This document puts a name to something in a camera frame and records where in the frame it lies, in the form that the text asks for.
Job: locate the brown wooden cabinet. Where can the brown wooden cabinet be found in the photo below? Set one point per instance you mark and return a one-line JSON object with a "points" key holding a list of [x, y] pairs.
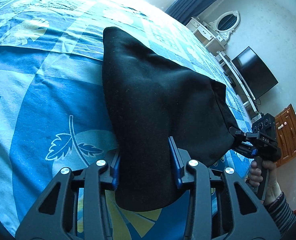
{"points": [[286, 134]]}

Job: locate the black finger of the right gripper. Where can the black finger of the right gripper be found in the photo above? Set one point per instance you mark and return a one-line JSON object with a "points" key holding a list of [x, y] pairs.
{"points": [[246, 143]]}

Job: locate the striped sleeve right forearm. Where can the striped sleeve right forearm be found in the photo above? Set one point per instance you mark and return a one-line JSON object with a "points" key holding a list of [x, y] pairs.
{"points": [[281, 213]]}

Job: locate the white television console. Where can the white television console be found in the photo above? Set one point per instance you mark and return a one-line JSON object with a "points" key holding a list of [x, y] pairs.
{"points": [[250, 100]]}

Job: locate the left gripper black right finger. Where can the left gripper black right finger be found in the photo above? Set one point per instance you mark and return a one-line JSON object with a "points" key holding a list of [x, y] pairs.
{"points": [[221, 204]]}

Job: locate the oval white framed mirror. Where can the oval white framed mirror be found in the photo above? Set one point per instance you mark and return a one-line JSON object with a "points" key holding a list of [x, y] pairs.
{"points": [[226, 24]]}

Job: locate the person's right hand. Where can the person's right hand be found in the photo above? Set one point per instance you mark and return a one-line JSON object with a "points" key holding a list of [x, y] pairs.
{"points": [[273, 190]]}

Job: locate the white vanity dresser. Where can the white vanity dresser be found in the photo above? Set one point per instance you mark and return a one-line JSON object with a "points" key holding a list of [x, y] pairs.
{"points": [[210, 38]]}

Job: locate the black pants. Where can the black pants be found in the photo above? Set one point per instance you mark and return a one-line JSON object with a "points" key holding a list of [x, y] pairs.
{"points": [[149, 99]]}

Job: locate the black flat screen television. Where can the black flat screen television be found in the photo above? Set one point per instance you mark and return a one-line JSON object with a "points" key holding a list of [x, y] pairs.
{"points": [[256, 74]]}

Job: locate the blue patterned bed sheet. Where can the blue patterned bed sheet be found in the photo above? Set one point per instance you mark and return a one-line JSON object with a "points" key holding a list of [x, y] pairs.
{"points": [[52, 108]]}

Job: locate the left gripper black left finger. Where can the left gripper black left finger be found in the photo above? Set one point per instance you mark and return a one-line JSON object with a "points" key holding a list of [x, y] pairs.
{"points": [[54, 213]]}

